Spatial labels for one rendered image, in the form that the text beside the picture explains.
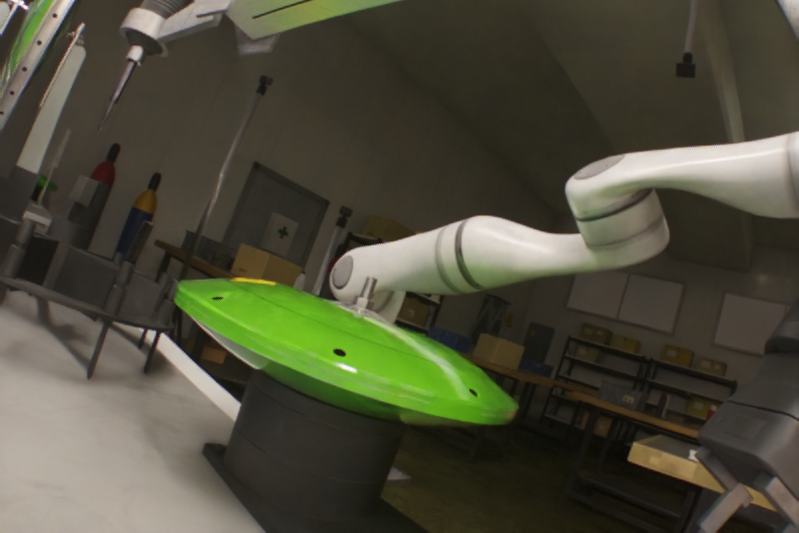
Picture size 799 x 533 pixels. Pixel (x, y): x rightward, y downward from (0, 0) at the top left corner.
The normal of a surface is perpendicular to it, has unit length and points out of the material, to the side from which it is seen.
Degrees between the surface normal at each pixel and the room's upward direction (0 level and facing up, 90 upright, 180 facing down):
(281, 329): 24
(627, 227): 119
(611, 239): 136
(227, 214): 90
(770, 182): 124
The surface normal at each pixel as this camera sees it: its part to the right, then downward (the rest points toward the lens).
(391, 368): 0.43, -0.86
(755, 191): -0.74, 0.43
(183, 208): 0.72, 0.16
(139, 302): 0.30, -0.10
